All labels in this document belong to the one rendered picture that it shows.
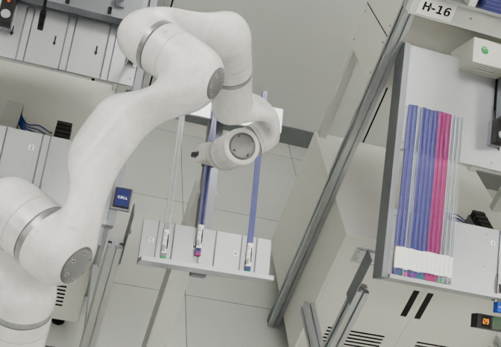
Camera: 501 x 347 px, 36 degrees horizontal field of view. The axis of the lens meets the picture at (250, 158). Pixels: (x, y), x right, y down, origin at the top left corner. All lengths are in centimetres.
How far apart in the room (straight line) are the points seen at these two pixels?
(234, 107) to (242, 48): 17
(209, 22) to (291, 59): 255
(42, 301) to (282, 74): 276
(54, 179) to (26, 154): 9
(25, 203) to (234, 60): 48
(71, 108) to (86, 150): 134
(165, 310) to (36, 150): 64
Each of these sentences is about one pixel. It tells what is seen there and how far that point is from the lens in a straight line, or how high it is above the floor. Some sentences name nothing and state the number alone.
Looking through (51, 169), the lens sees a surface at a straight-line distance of 206.
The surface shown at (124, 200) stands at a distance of 201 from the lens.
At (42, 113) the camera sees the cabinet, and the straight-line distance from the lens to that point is 263.
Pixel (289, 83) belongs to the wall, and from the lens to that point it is 406.
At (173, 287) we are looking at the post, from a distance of 230.
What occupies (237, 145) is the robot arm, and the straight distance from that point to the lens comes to 174.
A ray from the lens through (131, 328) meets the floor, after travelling 282.
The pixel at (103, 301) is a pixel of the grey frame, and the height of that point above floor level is 45.
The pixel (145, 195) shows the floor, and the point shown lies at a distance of 346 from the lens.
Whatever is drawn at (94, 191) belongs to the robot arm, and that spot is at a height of 117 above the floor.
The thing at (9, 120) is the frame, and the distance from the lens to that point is 248.
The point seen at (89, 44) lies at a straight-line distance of 216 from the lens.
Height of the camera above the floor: 194
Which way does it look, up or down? 29 degrees down
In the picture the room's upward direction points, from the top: 20 degrees clockwise
